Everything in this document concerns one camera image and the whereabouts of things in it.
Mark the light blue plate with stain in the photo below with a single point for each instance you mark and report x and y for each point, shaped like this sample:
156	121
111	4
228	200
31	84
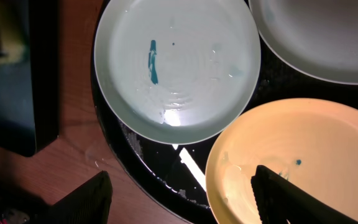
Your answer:
177	71

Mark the white plate with stain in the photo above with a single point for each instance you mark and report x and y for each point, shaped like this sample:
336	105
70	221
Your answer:
316	37

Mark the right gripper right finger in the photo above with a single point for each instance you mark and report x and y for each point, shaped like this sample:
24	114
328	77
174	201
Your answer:
279	201

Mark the yellow plate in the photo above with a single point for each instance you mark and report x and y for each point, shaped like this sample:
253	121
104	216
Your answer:
311	143

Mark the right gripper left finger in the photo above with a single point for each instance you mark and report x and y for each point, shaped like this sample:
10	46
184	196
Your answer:
88	204

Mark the black rectangular water tray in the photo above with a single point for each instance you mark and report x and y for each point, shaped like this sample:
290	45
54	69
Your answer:
29	75

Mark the black round tray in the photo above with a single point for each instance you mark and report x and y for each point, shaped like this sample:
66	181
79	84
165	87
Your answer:
174	175

